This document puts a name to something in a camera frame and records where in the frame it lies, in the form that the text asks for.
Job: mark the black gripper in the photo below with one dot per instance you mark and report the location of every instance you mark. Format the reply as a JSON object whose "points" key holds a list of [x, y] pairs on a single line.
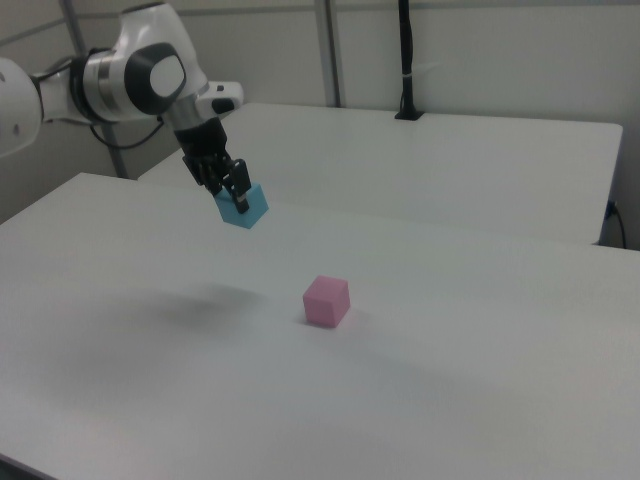
{"points": [[200, 142]]}

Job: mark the blue foam cube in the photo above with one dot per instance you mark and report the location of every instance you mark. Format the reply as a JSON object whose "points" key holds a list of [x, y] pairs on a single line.
{"points": [[256, 210]]}

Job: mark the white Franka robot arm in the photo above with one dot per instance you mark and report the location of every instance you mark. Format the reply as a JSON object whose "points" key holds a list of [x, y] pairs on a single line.
{"points": [[125, 75]]}

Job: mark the pink foam cube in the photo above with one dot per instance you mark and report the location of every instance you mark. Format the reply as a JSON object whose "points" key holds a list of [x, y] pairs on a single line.
{"points": [[325, 302]]}

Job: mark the white table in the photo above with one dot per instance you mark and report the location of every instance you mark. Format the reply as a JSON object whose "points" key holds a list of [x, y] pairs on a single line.
{"points": [[400, 165]]}

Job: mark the black camera pole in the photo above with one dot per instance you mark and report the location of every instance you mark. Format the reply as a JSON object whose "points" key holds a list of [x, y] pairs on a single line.
{"points": [[407, 50]]}

